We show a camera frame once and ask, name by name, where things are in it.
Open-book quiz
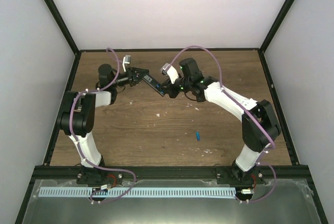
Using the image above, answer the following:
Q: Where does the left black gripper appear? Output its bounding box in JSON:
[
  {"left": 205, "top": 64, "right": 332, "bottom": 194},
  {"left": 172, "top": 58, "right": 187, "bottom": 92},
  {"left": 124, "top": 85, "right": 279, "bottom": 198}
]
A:
[{"left": 110, "top": 67, "right": 148, "bottom": 89}]

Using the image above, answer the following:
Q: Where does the black remote control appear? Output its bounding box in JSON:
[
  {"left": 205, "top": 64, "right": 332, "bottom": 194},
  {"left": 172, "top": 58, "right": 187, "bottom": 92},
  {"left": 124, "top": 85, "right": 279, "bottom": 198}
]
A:
[{"left": 142, "top": 74, "right": 165, "bottom": 97}]

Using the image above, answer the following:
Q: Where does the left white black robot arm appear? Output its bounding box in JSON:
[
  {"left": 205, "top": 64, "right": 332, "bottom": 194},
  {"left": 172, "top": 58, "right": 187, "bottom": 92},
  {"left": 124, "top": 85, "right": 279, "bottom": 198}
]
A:
[{"left": 57, "top": 64, "right": 149, "bottom": 184}]

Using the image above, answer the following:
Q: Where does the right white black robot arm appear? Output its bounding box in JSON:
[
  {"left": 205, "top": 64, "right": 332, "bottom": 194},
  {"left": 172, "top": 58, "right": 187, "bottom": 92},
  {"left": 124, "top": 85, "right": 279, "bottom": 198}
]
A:
[{"left": 161, "top": 58, "right": 281, "bottom": 184}]

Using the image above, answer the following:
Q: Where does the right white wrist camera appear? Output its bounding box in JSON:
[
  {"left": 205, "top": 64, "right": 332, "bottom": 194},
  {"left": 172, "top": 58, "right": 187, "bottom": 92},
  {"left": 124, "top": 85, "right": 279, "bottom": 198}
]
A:
[{"left": 160, "top": 63, "right": 180, "bottom": 84}]

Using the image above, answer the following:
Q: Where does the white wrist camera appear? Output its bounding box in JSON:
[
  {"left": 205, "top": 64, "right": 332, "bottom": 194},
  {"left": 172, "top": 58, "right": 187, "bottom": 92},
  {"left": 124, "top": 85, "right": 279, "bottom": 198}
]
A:
[
  {"left": 122, "top": 55, "right": 131, "bottom": 72},
  {"left": 160, "top": 63, "right": 180, "bottom": 84}
]

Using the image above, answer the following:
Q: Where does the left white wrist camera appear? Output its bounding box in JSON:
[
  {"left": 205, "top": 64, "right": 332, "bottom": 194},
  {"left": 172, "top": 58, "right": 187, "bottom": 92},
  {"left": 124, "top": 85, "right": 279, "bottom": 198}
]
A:
[{"left": 122, "top": 55, "right": 131, "bottom": 72}]

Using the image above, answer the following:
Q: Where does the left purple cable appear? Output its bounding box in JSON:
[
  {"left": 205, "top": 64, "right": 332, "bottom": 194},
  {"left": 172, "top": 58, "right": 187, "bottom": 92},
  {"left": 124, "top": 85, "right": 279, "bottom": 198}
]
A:
[{"left": 68, "top": 48, "right": 137, "bottom": 204}]

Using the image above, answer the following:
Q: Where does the purple cable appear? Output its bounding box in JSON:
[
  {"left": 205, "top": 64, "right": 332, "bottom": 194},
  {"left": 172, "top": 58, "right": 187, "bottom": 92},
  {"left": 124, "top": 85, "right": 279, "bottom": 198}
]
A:
[
  {"left": 172, "top": 45, "right": 277, "bottom": 204},
  {"left": 68, "top": 48, "right": 137, "bottom": 204}
]

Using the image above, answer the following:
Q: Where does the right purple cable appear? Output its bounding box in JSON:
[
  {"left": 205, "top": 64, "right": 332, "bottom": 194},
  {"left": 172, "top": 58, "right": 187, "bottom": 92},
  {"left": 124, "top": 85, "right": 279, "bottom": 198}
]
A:
[{"left": 172, "top": 45, "right": 277, "bottom": 204}]

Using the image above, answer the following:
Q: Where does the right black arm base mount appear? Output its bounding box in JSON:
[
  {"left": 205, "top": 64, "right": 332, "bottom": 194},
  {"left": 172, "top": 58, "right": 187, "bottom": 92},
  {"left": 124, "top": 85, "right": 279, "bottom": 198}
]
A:
[{"left": 214, "top": 166, "right": 264, "bottom": 186}]

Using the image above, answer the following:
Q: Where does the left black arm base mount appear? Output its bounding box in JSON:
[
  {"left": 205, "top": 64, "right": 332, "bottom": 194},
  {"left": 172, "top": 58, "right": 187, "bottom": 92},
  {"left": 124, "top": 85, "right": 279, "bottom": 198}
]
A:
[{"left": 77, "top": 166, "right": 123, "bottom": 186}]

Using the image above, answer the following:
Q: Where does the black aluminium frame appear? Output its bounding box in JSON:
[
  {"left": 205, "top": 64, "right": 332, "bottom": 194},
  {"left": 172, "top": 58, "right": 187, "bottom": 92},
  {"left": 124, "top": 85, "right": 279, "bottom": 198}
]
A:
[{"left": 16, "top": 0, "right": 328, "bottom": 223}]

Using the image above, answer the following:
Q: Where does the light blue slotted cable duct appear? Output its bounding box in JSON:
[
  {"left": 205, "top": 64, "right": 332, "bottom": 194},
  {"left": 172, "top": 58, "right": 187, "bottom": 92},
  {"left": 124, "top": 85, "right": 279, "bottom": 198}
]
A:
[{"left": 38, "top": 187, "right": 236, "bottom": 198}]

